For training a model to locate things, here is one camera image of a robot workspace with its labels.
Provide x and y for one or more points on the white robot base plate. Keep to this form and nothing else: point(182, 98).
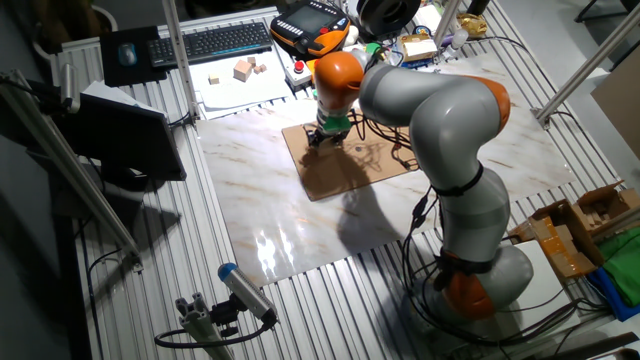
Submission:
point(550, 280)

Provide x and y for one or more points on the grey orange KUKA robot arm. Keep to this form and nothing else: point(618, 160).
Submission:
point(440, 115)

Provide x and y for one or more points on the black computer monitor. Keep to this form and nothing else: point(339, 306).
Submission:
point(125, 135)

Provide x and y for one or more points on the white plastic bottle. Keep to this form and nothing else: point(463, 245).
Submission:
point(458, 38)

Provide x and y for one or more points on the cardboard box white label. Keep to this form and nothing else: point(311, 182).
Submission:
point(417, 47)

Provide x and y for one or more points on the large wooden cube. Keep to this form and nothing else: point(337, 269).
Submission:
point(243, 71)

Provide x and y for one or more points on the aluminium frame post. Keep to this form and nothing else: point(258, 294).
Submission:
point(447, 20)
point(177, 50)
point(595, 60)

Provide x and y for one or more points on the brown cardboard sheet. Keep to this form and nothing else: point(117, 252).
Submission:
point(320, 180)

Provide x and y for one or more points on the aluminium frame strut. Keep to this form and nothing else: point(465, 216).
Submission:
point(70, 165)

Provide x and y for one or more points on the black mouse pad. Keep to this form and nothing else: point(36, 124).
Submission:
point(145, 75)

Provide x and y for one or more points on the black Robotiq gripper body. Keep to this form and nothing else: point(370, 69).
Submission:
point(331, 135)

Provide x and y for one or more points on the open brown cardboard box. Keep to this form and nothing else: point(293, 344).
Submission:
point(600, 202)

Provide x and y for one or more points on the white box large red button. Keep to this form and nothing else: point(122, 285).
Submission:
point(298, 74)

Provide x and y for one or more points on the black computer keyboard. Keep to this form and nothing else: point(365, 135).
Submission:
point(210, 42)

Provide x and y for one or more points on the black filament spool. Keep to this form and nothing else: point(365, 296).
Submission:
point(390, 15)

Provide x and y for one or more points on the green cloth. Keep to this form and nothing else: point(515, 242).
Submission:
point(625, 265)

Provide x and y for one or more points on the yellow box green button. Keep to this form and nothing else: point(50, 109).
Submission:
point(372, 48)

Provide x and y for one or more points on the silver camera blue cap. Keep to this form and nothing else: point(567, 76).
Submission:
point(245, 290)

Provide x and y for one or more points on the dark computer mouse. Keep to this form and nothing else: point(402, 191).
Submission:
point(127, 54)

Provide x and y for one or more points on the white printed paper sheets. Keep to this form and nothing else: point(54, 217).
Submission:
point(235, 95)

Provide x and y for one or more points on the black orange teach pendant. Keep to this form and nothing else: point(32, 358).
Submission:
point(310, 25)

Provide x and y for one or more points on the orange brown cardboard boxes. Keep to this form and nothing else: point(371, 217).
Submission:
point(560, 250)

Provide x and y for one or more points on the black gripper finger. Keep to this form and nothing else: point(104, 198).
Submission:
point(339, 141)
point(314, 141)

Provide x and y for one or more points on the blue bag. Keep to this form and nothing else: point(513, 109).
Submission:
point(612, 297)

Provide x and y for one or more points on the white egg shaped object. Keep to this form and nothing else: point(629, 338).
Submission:
point(352, 36)

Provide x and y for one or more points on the white marble pattern mat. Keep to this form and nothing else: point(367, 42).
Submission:
point(280, 210)

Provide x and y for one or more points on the black office chair base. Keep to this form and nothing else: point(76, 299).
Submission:
point(600, 10)

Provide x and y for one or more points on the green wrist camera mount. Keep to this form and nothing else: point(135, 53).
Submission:
point(336, 122)

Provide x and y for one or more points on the orange box red button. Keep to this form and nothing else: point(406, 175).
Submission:
point(310, 64)

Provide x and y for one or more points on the short aluminium profile mount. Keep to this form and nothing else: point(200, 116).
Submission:
point(200, 325)

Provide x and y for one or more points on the brown cardboard panel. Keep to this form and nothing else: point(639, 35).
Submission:
point(620, 105)

